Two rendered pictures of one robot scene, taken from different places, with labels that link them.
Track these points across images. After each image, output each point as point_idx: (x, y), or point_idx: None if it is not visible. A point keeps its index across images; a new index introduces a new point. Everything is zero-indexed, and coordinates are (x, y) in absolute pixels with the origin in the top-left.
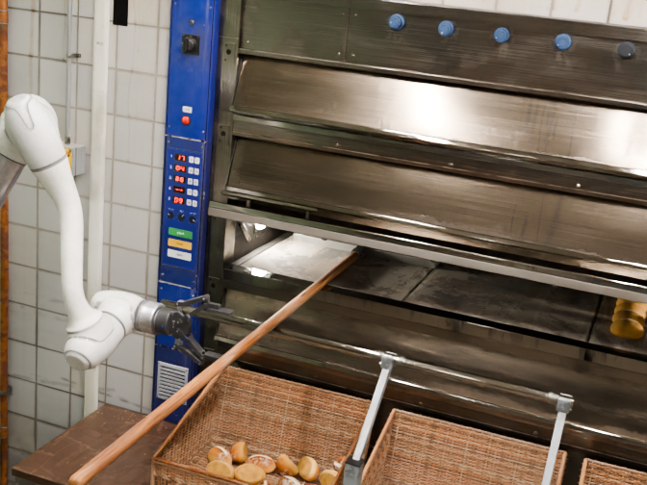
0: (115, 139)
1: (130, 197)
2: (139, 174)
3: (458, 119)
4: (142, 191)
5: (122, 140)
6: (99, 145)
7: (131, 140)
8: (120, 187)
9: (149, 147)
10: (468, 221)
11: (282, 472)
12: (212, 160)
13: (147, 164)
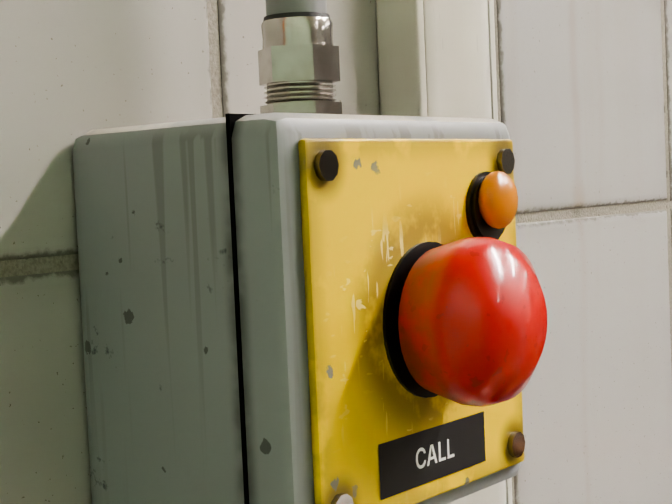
0: (505, 31)
1: (604, 493)
2: (628, 287)
3: None
4: (649, 401)
5: (544, 41)
6: (479, 99)
7: (584, 33)
8: (557, 441)
9: (656, 68)
10: None
11: None
12: None
13: (656, 191)
